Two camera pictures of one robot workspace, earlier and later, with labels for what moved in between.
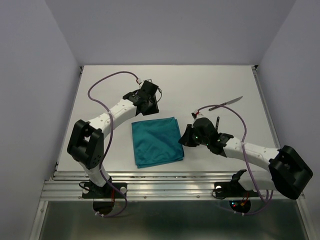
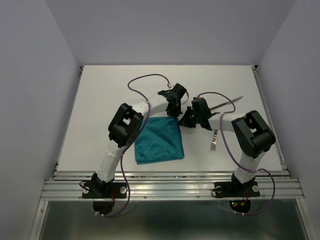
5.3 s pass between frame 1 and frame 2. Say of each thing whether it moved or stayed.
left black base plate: stayed
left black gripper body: moved
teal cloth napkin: stayed
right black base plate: stayed
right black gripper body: moved
